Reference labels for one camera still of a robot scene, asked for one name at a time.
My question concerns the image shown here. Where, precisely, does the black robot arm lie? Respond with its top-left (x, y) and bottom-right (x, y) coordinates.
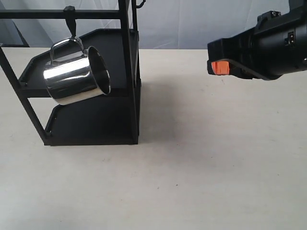
top-left (207, 0), bottom-right (307, 81)

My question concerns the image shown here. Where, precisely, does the stainless steel mug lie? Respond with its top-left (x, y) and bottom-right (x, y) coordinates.
top-left (43, 36), bottom-right (111, 105)

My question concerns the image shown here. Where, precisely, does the black metal shelf rack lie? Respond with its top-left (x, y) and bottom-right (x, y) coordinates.
top-left (0, 0), bottom-right (142, 146)

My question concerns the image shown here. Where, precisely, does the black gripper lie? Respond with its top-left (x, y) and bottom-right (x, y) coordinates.
top-left (207, 30), bottom-right (282, 81)

